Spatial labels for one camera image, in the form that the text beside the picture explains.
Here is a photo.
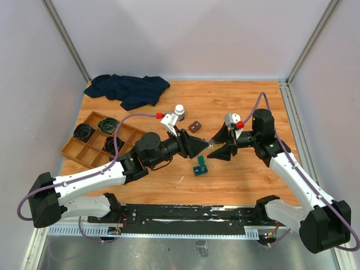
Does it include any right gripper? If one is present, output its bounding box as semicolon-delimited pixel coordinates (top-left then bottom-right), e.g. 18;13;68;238
207;121;260;161

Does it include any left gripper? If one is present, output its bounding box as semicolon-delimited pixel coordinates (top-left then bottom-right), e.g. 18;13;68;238
148;125;209;168

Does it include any clear jar of yellow pills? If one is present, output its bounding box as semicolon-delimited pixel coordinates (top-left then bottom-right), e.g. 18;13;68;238
208;139;225;152

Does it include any teal pill box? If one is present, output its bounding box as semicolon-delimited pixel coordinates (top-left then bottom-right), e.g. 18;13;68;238
193;156;208;176

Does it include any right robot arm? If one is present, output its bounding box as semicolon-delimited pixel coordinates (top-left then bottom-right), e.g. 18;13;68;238
208;109;351;254

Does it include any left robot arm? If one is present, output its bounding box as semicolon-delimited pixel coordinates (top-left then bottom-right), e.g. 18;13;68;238
17;129;209;228

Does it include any brown pill box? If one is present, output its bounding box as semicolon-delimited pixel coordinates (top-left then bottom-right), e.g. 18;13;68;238
188;120;202;133

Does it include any white pill bottle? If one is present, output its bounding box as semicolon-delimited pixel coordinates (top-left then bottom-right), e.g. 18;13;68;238
174;104;185;121

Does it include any dark blue cloth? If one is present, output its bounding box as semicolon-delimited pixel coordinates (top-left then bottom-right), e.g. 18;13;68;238
84;74;170;111

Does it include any wooden compartment tray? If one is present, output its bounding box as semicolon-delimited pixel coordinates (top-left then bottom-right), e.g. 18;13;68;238
61;111;145;169

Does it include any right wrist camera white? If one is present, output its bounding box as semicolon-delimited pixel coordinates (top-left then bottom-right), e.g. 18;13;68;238
224;112;245;139

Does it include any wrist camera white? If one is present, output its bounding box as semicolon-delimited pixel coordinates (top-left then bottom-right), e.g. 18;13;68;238
224;112;245;139
160;112;178;137

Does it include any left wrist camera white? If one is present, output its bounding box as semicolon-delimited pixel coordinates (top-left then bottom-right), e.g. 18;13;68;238
160;112;178;137

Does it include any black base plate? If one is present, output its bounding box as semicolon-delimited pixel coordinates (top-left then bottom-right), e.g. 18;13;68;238
86;204;278;238

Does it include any green yellow coiled cable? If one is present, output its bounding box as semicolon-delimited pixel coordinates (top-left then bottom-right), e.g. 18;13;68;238
97;117;120;134

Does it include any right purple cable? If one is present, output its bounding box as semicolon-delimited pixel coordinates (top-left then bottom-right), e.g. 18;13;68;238
236;92;360;251

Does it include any right aluminium frame post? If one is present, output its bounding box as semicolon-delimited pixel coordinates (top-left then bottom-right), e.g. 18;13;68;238
286;0;342;85

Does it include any aluminium frame post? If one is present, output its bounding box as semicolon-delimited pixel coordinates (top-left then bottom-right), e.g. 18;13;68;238
286;0;342;85
41;0;91;82

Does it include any left aluminium frame post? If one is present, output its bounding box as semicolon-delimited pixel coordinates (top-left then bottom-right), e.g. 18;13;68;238
41;0;91;82

